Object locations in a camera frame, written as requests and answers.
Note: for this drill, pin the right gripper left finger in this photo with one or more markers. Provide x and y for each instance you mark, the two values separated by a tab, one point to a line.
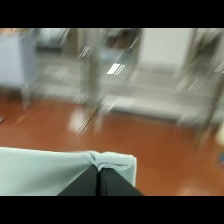
85	184

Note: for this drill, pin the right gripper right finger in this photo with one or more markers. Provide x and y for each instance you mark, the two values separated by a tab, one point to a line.
115	185

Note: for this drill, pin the pale green garment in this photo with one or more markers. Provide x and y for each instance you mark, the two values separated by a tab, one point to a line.
40	171

